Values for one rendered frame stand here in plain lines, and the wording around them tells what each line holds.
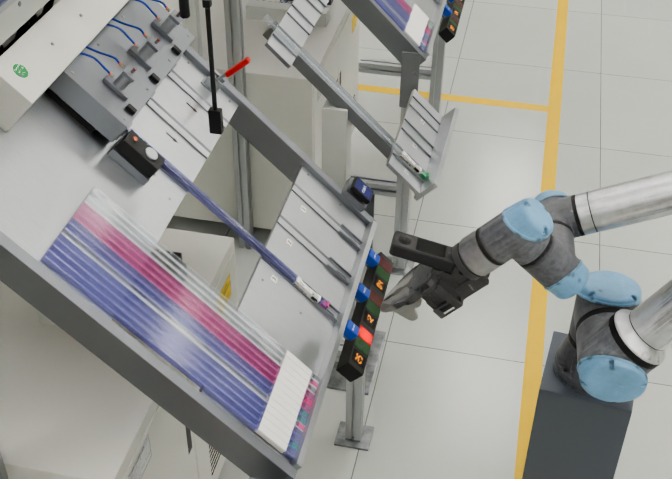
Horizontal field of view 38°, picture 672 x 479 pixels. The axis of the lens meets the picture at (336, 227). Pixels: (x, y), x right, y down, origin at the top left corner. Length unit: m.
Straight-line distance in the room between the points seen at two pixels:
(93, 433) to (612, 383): 0.92
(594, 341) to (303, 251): 0.56
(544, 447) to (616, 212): 0.58
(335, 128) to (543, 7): 2.69
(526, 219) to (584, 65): 2.80
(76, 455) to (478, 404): 1.25
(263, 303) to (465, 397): 1.10
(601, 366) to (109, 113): 0.94
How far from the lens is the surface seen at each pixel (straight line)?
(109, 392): 1.89
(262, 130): 2.00
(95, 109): 1.66
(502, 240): 1.64
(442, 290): 1.72
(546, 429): 2.08
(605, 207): 1.76
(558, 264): 1.67
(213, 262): 2.15
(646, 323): 1.76
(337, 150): 2.33
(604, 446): 2.08
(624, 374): 1.78
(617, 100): 4.15
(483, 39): 4.51
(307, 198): 1.97
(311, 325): 1.79
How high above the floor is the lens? 1.97
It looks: 37 degrees down
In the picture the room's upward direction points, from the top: 1 degrees clockwise
